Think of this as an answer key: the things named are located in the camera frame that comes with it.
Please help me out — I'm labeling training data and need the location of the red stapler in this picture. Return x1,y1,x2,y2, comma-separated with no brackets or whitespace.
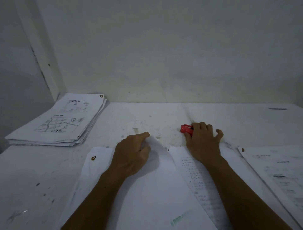
180,124,194,136

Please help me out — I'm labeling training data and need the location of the person's right forearm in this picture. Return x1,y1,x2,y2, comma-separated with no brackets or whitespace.
200,154,293,230

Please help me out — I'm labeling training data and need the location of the printed text paper sheet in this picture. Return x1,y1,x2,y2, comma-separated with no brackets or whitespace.
169,142,299,230

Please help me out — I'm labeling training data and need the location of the stack of printed papers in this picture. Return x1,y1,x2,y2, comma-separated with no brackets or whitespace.
5,93,107,147

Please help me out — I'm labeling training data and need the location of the printed paper bundle with clip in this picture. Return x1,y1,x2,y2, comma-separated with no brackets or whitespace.
237,145,303,219

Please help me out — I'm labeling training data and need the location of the white paper bundle green print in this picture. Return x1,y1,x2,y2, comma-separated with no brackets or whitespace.
56,136,217,230

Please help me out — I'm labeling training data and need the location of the person's left forearm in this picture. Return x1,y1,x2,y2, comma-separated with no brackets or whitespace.
61,166,134,230

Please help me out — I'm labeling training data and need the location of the person's right hand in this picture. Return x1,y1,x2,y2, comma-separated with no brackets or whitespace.
184,122,224,165

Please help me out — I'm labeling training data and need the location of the person's left hand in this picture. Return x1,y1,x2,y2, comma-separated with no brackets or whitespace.
110,132,151,177

